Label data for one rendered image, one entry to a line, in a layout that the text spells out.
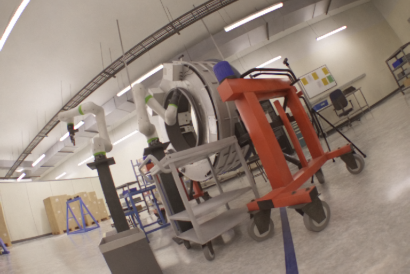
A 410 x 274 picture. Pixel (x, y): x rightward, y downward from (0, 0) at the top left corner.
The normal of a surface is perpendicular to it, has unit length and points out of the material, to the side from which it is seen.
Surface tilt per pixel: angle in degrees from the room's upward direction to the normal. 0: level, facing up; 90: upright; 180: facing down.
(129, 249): 90
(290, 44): 90
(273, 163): 90
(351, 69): 90
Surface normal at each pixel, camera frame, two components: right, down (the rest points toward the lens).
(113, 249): 0.42, -0.41
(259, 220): 0.15, -0.33
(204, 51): -0.32, -0.14
